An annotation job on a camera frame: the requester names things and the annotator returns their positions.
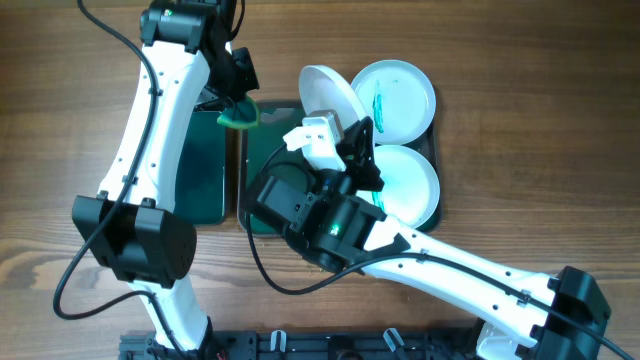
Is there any black cable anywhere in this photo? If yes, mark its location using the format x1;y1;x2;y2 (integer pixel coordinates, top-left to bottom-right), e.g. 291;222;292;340
52;0;176;351
244;144;640;360

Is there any black water basin tray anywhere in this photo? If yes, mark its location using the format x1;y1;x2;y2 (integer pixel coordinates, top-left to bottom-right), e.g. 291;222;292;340
174;111;227;225

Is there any green yellow scrub sponge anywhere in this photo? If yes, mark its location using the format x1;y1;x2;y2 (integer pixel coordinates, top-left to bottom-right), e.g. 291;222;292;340
217;96;261;130

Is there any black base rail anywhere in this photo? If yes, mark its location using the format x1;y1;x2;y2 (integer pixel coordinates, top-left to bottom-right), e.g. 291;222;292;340
118;327;481;360

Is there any right black cable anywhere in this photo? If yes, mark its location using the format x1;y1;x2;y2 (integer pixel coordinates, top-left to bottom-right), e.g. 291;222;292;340
244;144;640;360

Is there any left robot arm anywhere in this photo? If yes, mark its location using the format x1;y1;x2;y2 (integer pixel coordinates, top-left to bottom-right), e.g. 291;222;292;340
72;1;259;359

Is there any white plate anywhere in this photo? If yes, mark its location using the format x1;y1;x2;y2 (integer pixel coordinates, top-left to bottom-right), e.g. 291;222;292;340
358;145;440;228
298;65;368;130
351;60;436;145

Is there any dark green serving tray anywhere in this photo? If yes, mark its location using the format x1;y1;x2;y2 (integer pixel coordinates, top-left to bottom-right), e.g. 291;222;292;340
239;100;443;233

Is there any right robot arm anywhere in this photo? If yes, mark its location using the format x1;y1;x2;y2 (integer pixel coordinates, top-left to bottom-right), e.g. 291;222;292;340
242;118;611;359

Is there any left black cable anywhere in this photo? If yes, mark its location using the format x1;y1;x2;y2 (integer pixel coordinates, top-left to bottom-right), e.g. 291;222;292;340
52;0;176;351

